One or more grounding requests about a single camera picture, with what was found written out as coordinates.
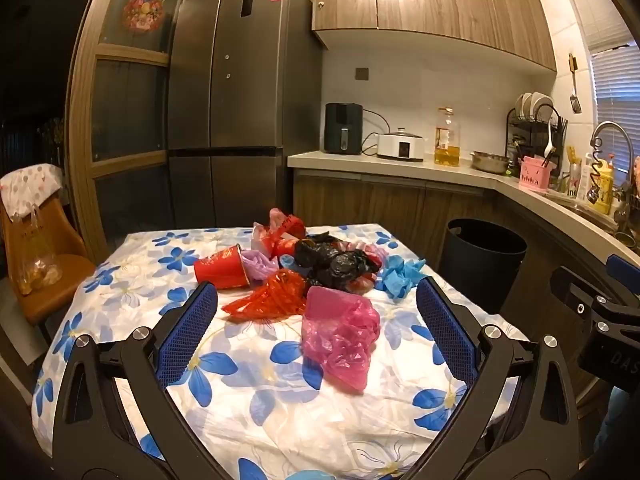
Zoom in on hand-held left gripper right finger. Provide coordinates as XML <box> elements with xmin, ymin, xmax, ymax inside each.
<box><xmin>400</xmin><ymin>276</ymin><xmax>581</xmax><ymax>480</ymax></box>

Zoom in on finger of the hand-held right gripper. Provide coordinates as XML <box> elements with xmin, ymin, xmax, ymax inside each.
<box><xmin>606</xmin><ymin>254</ymin><xmax>640</xmax><ymax>301</ymax></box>
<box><xmin>550</xmin><ymin>266</ymin><xmax>608</xmax><ymax>320</ymax></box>

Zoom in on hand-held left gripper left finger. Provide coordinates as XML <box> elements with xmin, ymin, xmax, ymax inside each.
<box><xmin>52</xmin><ymin>281</ymin><xmax>223</xmax><ymax>480</ymax></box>

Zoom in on red paper cup gold rim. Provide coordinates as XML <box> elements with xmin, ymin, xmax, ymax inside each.
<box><xmin>194</xmin><ymin>243</ymin><xmax>251</xmax><ymax>290</ymax></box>

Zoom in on black trash bin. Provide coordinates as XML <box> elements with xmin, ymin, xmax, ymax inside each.
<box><xmin>439</xmin><ymin>218</ymin><xmax>528</xmax><ymax>315</ymax></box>

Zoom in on blue plastic bag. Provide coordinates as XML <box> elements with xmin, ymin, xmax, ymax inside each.
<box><xmin>374</xmin><ymin>255</ymin><xmax>428</xmax><ymax>301</ymax></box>

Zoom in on bright red plastic bag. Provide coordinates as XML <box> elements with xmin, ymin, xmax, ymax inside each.
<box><xmin>221</xmin><ymin>268</ymin><xmax>311</xmax><ymax>318</ymax></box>

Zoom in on large purple plastic bag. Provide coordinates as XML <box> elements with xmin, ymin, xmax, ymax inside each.
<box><xmin>241</xmin><ymin>250</ymin><xmax>281</xmax><ymax>283</ymax></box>

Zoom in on pink plastic bag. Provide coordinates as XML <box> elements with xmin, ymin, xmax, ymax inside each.
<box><xmin>301</xmin><ymin>285</ymin><xmax>382</xmax><ymax>393</ymax></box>

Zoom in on black plastic bag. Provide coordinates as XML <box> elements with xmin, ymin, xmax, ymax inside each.
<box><xmin>294</xmin><ymin>231</ymin><xmax>347</xmax><ymax>272</ymax></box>
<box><xmin>310</xmin><ymin>249</ymin><xmax>386</xmax><ymax>292</ymax></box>

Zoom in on red and white plastic bag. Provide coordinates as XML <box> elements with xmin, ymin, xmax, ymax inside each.
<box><xmin>272</xmin><ymin>215</ymin><xmax>307</xmax><ymax>242</ymax></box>

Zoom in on steel kitchen sink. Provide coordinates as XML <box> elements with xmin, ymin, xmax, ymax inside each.
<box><xmin>542</xmin><ymin>192</ymin><xmax>640</xmax><ymax>241</ymax></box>

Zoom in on yellow detergent bottle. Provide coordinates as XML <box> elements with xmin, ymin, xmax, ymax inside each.
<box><xmin>592</xmin><ymin>154</ymin><xmax>617</xmax><ymax>215</ymax></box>

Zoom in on white drink can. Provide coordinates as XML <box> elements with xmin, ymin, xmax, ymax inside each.
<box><xmin>565</xmin><ymin>159</ymin><xmax>583</xmax><ymax>196</ymax></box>

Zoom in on blue floral white tablecloth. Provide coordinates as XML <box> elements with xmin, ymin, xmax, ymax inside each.
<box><xmin>31</xmin><ymin>222</ymin><xmax>531</xmax><ymax>480</ymax></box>

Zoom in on pink utensil holder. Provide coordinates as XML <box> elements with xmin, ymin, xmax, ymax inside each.
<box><xmin>517</xmin><ymin>156</ymin><xmax>551</xmax><ymax>196</ymax></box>

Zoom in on steel kitchen faucet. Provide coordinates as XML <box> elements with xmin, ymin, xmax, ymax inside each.
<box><xmin>590</xmin><ymin>121</ymin><xmax>640</xmax><ymax>241</ymax></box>

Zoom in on orange brown chair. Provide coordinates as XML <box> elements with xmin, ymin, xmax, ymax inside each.
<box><xmin>0</xmin><ymin>165</ymin><xmax>96</xmax><ymax>326</ymax></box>

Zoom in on steel mixing bowl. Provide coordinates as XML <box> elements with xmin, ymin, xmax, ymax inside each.
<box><xmin>470</xmin><ymin>150</ymin><xmax>512</xmax><ymax>174</ymax></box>

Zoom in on clear plastic bag with food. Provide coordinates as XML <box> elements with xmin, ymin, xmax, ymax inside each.
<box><xmin>10</xmin><ymin>205</ymin><xmax>63</xmax><ymax>296</ymax></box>

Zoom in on kitchen counter with wooden cabinets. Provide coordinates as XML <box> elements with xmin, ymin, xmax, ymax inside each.
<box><xmin>287</xmin><ymin>151</ymin><xmax>640</xmax><ymax>401</ymax></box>

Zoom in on black dish rack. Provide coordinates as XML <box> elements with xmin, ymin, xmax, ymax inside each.
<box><xmin>505</xmin><ymin>105</ymin><xmax>568</xmax><ymax>181</ymax></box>

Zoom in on hanging slotted spatula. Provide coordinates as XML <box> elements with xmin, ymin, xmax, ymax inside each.
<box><xmin>567</xmin><ymin>53</ymin><xmax>582</xmax><ymax>113</ymax></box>

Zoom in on cooking oil bottle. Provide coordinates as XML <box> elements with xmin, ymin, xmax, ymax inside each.
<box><xmin>433</xmin><ymin>107</ymin><xmax>461</xmax><ymax>167</ymax></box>

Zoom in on window blinds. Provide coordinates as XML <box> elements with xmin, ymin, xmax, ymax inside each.
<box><xmin>560</xmin><ymin>0</ymin><xmax>640</xmax><ymax>171</ymax></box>

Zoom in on white rice cooker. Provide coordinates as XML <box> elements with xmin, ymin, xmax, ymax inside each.
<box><xmin>376</xmin><ymin>127</ymin><xmax>426</xmax><ymax>162</ymax></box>

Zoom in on polka dot white cloth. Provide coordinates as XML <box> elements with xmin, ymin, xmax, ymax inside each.
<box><xmin>0</xmin><ymin>162</ymin><xmax>65</xmax><ymax>217</ymax></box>

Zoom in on dark steel refrigerator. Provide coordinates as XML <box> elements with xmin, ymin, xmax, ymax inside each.
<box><xmin>166</xmin><ymin>0</ymin><xmax>323</xmax><ymax>233</ymax></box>

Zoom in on black air fryer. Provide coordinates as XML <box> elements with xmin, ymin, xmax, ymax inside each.
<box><xmin>324</xmin><ymin>102</ymin><xmax>364</xmax><ymax>156</ymax></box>

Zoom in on wooden glass sliding door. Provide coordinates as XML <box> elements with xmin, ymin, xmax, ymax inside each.
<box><xmin>65</xmin><ymin>0</ymin><xmax>216</xmax><ymax>261</ymax></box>

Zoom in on round red door decoration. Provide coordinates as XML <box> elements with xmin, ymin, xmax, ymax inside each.
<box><xmin>122</xmin><ymin>0</ymin><xmax>167</xmax><ymax>35</ymax></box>

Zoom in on wooden upper cabinets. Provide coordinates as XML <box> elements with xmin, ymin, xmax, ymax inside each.
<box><xmin>311</xmin><ymin>0</ymin><xmax>558</xmax><ymax>73</ymax></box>

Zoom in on black coiled sprayer hose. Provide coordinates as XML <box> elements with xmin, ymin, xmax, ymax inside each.
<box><xmin>586</xmin><ymin>137</ymin><xmax>608</xmax><ymax>206</ymax></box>

